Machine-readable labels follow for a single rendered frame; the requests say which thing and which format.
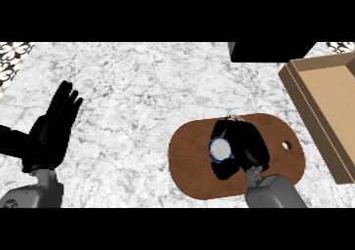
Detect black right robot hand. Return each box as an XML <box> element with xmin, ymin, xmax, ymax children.
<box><xmin>207</xmin><ymin>118</ymin><xmax>272</xmax><ymax>181</ymax></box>

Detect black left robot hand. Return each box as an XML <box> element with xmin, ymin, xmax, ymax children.
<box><xmin>0</xmin><ymin>80</ymin><xmax>86</xmax><ymax>174</ymax></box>

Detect blue-rimmed can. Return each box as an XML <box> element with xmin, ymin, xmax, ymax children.
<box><xmin>207</xmin><ymin>137</ymin><xmax>235</xmax><ymax>163</ymax></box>

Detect brown wooden cutting board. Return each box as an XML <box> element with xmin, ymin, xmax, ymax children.
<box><xmin>168</xmin><ymin>112</ymin><xmax>308</xmax><ymax>201</ymax></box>

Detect cardboard box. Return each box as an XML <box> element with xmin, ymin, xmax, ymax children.
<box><xmin>278</xmin><ymin>51</ymin><xmax>355</xmax><ymax>186</ymax></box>

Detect black appliance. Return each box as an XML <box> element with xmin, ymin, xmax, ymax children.
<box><xmin>227</xmin><ymin>42</ymin><xmax>320</xmax><ymax>63</ymax></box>

